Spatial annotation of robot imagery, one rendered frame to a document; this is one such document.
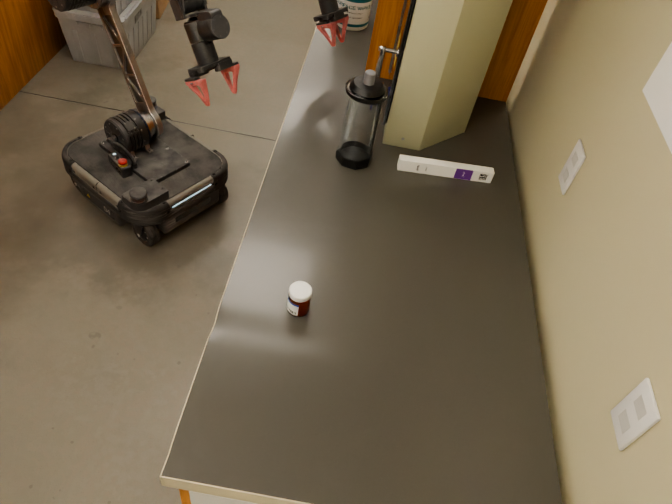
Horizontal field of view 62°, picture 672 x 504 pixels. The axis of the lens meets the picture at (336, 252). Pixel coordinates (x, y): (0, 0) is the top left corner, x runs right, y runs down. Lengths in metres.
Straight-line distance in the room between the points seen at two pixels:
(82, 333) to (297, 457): 1.47
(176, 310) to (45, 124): 1.43
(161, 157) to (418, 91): 1.41
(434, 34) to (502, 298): 0.67
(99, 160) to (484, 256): 1.82
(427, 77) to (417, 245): 0.45
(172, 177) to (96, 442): 1.13
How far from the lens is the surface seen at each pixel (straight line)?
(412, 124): 1.64
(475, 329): 1.28
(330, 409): 1.10
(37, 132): 3.34
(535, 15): 1.92
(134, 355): 2.28
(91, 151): 2.76
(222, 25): 1.51
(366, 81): 1.45
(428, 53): 1.53
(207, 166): 2.63
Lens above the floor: 1.91
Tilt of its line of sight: 47 degrees down
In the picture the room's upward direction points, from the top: 11 degrees clockwise
